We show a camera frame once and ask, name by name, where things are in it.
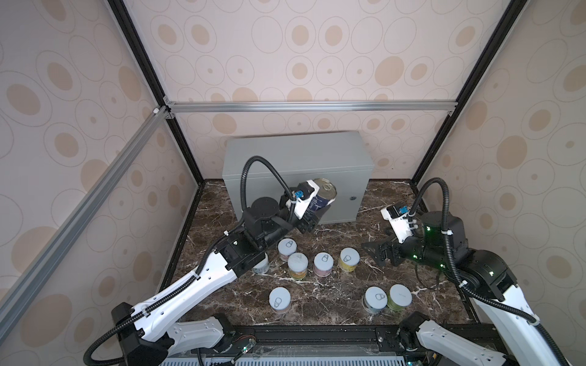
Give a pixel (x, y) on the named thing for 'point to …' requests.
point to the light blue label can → (262, 267)
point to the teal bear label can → (375, 300)
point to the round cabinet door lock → (352, 197)
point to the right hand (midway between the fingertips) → (375, 236)
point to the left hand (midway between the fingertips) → (323, 196)
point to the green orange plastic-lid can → (297, 264)
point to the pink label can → (323, 264)
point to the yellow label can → (349, 258)
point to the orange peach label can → (280, 300)
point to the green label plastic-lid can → (399, 297)
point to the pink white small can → (287, 246)
